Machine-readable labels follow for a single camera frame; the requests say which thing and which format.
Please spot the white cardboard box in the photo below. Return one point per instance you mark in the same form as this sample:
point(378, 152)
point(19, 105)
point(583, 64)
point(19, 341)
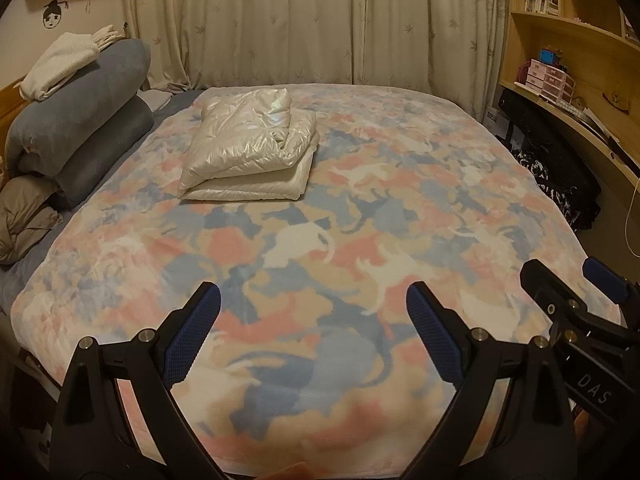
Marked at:
point(496, 122)

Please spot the black bag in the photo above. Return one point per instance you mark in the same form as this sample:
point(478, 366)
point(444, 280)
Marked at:
point(537, 125)

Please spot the wooden curved bookshelf desk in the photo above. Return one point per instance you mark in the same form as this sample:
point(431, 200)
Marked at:
point(590, 40)

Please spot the blue small box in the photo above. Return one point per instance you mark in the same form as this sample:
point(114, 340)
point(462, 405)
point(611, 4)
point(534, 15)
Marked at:
point(550, 56)

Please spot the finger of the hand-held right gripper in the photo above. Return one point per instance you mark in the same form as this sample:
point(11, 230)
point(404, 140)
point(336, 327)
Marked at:
point(605, 277)
point(542, 280)

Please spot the pink drawer organizer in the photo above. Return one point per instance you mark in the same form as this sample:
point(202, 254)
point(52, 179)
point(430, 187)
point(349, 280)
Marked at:
point(549, 80)

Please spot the white keyboard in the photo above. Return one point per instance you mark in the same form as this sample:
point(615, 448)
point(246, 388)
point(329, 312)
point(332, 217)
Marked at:
point(575, 109)

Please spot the wooden headboard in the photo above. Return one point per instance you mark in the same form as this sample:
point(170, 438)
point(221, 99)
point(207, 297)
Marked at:
point(12, 105)

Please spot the pastel cat print blanket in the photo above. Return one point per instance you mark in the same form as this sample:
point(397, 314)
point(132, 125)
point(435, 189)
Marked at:
point(320, 240)

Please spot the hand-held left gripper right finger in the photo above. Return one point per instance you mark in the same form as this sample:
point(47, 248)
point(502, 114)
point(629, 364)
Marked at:
point(435, 342)

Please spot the beige folded cloth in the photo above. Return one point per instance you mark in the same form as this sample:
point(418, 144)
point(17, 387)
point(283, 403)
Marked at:
point(106, 37)

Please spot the face wall sticker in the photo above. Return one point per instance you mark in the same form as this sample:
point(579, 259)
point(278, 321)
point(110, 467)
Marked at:
point(54, 14)

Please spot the white shiny puffer jacket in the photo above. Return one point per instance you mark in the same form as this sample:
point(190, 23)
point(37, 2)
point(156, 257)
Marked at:
point(240, 145)

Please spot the grey crumpled duvet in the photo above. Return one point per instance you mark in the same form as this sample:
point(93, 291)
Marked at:
point(25, 220)

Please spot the beige leaf pattern curtain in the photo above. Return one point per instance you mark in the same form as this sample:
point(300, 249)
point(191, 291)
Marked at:
point(300, 20)

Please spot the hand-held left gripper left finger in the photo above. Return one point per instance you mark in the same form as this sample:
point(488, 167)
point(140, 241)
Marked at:
point(192, 337)

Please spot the black white patterned cloth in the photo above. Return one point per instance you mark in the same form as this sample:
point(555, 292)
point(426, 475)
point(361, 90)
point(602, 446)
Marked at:
point(550, 190)

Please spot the blue rolled fleece blanket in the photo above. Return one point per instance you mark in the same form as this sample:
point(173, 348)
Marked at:
point(75, 105)

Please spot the white folded towel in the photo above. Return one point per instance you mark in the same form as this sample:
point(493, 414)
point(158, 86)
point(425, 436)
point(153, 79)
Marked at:
point(55, 65)

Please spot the grey rolled fleece blanket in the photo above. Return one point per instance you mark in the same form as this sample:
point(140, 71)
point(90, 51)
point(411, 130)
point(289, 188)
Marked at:
point(105, 155)

